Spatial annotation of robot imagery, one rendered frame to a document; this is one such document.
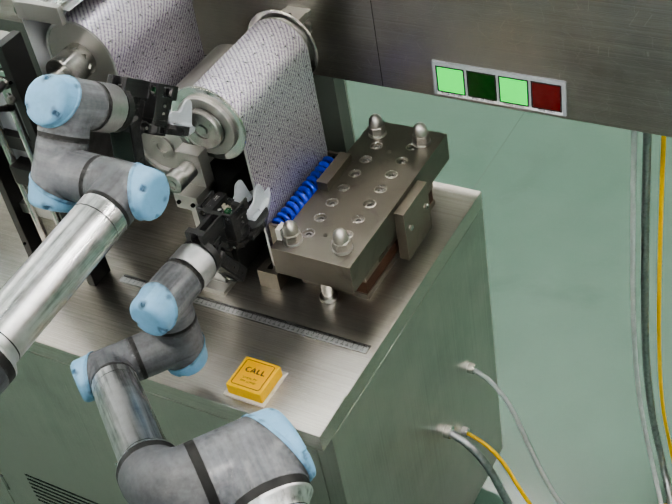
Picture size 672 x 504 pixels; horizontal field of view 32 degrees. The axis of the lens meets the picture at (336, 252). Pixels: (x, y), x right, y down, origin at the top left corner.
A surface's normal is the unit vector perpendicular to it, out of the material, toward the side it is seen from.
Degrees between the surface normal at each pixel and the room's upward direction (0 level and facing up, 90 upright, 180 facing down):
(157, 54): 91
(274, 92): 90
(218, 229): 90
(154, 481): 36
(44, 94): 51
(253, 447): 18
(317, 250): 0
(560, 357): 0
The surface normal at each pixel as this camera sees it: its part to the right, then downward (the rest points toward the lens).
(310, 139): 0.87, 0.22
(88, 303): -0.15, -0.74
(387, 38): -0.48, 0.63
